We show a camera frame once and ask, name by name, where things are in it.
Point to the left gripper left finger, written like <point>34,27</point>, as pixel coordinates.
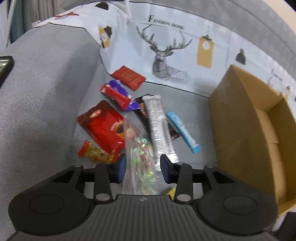
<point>102,175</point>

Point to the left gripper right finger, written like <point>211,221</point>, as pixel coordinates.
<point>218,187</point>

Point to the yellow stick sachet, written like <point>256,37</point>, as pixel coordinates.
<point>171,193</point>

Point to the clear bag of colourful candy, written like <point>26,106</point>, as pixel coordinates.
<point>140,174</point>

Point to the red yellow candy wrapper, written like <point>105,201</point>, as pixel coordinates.
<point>88,150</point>

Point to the silver stick sachet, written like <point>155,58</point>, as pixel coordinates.
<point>160,134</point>

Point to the light blue stick sachet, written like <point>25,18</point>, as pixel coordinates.
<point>185,133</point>

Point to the large red coffee pouch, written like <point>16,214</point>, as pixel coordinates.
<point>105,125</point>

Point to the black chocolate bar wrapper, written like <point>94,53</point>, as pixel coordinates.
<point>144,117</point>

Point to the brown cardboard box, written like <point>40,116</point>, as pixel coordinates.
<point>255,135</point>

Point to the red purple snack packet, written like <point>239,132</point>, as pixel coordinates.
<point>115,91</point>

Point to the flat red tea packet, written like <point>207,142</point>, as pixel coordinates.
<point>129,77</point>

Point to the white deer print cloth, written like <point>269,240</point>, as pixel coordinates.
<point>170,47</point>

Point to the black phone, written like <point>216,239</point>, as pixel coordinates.
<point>6,65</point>

